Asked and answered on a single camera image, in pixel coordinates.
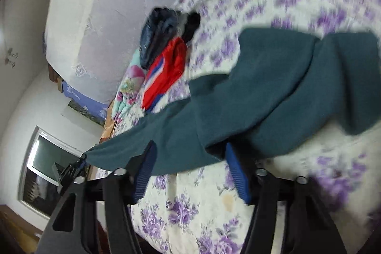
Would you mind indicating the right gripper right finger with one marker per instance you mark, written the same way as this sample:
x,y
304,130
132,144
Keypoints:
x,y
308,226

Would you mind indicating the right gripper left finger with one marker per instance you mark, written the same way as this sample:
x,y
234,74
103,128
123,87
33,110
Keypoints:
x,y
72,227

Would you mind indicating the dark green fleece pants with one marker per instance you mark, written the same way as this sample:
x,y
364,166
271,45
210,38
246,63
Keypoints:
x,y
284,87

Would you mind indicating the blue poster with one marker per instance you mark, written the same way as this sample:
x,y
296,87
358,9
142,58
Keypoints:
x,y
84,105

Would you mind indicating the folded floral blanket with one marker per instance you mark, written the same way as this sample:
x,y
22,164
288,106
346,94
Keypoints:
x,y
129,88

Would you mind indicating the ceiling spot lamp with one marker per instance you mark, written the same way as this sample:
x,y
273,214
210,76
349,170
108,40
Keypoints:
x,y
10,58

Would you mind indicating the folded red blue garment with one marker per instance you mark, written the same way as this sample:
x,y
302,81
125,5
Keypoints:
x,y
167,68

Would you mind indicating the folded blue jeans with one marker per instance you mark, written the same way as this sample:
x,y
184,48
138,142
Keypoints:
x,y
160,27

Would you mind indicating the folded black garment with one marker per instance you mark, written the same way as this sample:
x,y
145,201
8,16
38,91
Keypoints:
x,y
192,24

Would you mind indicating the window with white frame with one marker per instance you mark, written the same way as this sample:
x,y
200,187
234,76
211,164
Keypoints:
x,y
46,157

